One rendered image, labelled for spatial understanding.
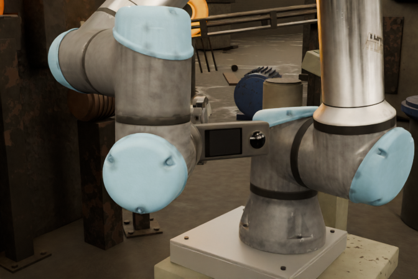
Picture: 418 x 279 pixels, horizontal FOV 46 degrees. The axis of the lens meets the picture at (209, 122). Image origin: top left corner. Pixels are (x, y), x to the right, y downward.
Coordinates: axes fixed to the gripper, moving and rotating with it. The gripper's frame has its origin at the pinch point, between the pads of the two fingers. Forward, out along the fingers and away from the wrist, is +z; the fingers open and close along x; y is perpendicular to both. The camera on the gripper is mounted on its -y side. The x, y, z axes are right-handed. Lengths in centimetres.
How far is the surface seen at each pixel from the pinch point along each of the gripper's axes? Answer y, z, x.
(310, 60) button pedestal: -21, 59, -8
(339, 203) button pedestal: -31, 67, 34
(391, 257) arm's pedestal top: -31.2, 8.3, 25.3
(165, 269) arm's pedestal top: 7.6, -0.8, 25.0
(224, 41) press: 75, 859, -28
